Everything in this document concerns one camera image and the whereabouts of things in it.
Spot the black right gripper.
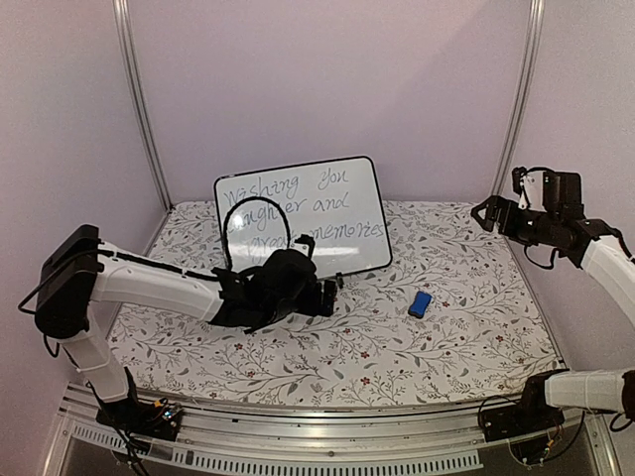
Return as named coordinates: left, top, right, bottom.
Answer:
left=472, top=195, right=562, bottom=247

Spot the blue whiteboard eraser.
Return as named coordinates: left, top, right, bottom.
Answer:
left=408, top=291, right=433, bottom=318

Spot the white whiteboard black frame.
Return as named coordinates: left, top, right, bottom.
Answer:
left=213, top=156, right=393, bottom=278

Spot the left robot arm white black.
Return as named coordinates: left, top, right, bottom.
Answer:
left=18, top=224, right=337, bottom=430

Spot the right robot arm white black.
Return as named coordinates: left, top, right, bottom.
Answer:
left=470, top=167, right=634, bottom=432

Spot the floral patterned table mat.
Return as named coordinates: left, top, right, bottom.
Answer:
left=109, top=201, right=565, bottom=408

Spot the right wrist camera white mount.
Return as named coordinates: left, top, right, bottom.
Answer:
left=512, top=167, right=545, bottom=211

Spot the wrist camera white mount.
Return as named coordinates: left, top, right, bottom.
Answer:
left=293, top=234, right=316, bottom=259
left=512, top=167, right=545, bottom=211

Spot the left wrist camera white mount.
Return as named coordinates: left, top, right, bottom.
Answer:
left=293, top=234, right=316, bottom=259

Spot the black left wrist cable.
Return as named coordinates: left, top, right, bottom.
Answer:
left=220, top=195, right=295, bottom=272

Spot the front aluminium rail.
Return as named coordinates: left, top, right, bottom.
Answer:
left=41, top=385, right=627, bottom=475

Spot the right aluminium frame post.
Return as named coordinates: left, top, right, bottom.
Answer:
left=490, top=0, right=545, bottom=194

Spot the aluminium frame post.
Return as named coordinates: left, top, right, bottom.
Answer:
left=112, top=0, right=174, bottom=212
left=490, top=0, right=545, bottom=194

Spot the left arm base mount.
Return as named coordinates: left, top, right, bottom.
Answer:
left=96, top=399, right=183, bottom=441

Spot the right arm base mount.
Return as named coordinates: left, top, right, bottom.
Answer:
left=477, top=397, right=565, bottom=466

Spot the left aluminium frame post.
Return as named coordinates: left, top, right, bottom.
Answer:
left=112, top=0, right=174, bottom=212

